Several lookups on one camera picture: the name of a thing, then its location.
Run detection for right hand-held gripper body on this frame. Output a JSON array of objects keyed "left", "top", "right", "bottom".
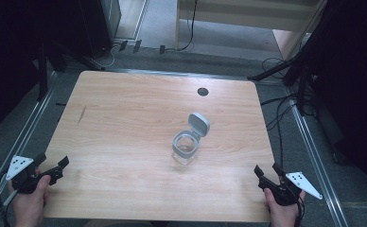
[{"left": 266, "top": 171, "right": 323, "bottom": 207}]

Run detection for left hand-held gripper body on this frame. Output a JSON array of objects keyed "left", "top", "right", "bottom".
[{"left": 5, "top": 155, "right": 54, "bottom": 195}]

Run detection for clear jar with grey flip lid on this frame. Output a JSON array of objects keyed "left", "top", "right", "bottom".
[{"left": 171, "top": 112, "right": 211, "bottom": 166}]

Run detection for person's left hand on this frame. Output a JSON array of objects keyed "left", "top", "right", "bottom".
[{"left": 8, "top": 174, "right": 52, "bottom": 227}]

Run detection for person's right hand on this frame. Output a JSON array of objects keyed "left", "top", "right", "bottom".
[{"left": 263, "top": 187, "right": 306, "bottom": 227}]

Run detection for black metal stand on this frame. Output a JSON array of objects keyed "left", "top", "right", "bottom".
[{"left": 33, "top": 41, "right": 104, "bottom": 102}]

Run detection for black tripod stand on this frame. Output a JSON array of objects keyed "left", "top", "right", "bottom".
[{"left": 247, "top": 0, "right": 341, "bottom": 116}]

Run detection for dark cabinet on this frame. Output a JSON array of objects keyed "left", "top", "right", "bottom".
[{"left": 77, "top": 0, "right": 123, "bottom": 60}]

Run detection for metal floor rail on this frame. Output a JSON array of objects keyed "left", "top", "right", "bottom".
[
  {"left": 285, "top": 89, "right": 351, "bottom": 227},
  {"left": 0, "top": 71, "right": 60, "bottom": 218}
]

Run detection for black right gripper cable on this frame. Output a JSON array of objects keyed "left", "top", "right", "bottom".
[{"left": 293, "top": 192, "right": 306, "bottom": 227}]

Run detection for black floor cables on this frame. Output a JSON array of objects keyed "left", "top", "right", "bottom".
[{"left": 259, "top": 57, "right": 318, "bottom": 160}]

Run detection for white floor cable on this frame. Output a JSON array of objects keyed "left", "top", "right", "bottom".
[{"left": 91, "top": 44, "right": 121, "bottom": 71}]

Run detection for white shelf frame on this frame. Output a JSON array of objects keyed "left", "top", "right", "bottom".
[{"left": 174, "top": 0, "right": 327, "bottom": 51}]

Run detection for black hanging cable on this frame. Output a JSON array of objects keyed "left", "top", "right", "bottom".
[{"left": 164, "top": 0, "right": 199, "bottom": 52}]

